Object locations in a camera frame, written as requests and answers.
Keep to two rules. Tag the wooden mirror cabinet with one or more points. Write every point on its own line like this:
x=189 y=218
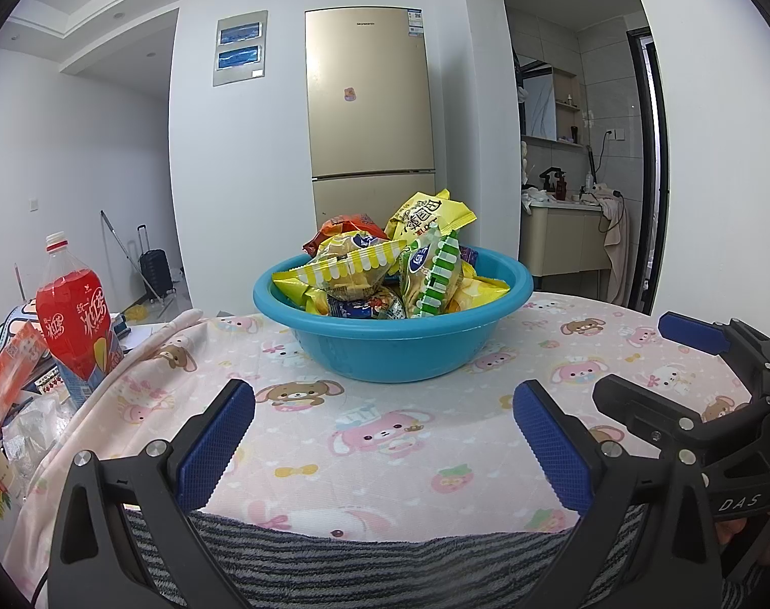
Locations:
x=543 y=108

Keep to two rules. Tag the dark pump bottle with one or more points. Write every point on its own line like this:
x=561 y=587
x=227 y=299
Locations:
x=553 y=184

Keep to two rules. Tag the blue snack bag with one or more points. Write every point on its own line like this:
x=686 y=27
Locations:
x=359 y=308

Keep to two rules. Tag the yellow striped clear snack bag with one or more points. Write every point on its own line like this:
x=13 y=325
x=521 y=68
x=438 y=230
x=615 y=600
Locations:
x=353 y=266

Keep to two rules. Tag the white wall socket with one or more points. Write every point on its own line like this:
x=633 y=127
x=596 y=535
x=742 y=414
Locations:
x=614 y=134

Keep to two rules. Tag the orange packet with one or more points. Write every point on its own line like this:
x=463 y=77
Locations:
x=11 y=368

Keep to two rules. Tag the grey striped mat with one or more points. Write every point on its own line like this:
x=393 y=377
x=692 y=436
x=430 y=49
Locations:
x=385 y=571

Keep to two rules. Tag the blue plastic basin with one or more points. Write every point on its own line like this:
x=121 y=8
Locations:
x=391 y=349

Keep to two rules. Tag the beige vanity cabinet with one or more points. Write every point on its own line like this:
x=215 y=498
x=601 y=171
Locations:
x=566 y=241

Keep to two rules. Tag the black door frame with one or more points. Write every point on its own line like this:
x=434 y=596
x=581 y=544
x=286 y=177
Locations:
x=654 y=171

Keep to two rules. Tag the red soda bottle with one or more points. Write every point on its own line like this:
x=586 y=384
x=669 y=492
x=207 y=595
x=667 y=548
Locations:
x=74 y=323

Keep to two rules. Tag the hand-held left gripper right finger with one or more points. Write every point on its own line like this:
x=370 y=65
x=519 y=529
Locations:
x=553 y=450

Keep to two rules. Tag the hanging beige towel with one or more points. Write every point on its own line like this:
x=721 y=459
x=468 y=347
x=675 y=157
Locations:
x=615 y=247

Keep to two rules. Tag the clear plastic bag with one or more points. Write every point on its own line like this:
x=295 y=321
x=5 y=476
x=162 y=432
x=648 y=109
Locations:
x=39 y=438

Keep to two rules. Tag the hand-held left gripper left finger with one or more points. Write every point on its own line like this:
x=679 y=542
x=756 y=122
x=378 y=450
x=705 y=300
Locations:
x=214 y=450

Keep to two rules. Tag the leaning metal pole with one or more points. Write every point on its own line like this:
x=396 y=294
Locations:
x=128 y=254

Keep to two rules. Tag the person's right hand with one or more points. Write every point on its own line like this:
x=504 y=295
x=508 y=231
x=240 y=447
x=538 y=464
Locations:
x=734 y=530

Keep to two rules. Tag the dark suitcase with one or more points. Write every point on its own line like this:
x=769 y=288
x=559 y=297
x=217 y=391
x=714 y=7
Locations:
x=155 y=266

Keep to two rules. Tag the gold refrigerator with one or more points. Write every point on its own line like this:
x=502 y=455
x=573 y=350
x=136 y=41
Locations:
x=369 y=108

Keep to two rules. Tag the yellow cloth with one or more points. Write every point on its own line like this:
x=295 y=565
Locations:
x=134 y=313

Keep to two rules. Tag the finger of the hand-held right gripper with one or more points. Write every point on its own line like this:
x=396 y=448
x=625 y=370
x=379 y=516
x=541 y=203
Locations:
x=689 y=332
x=651 y=412

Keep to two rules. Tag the red snack bag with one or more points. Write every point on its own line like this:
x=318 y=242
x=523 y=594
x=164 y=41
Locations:
x=347 y=225

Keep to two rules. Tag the green striped clear snack bag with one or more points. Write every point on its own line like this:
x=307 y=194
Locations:
x=429 y=279

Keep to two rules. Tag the large yellow potato chip bag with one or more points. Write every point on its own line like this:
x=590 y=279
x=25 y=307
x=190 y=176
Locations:
x=429 y=215

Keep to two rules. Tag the pink cartoon tablecloth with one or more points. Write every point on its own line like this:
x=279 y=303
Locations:
x=391 y=431

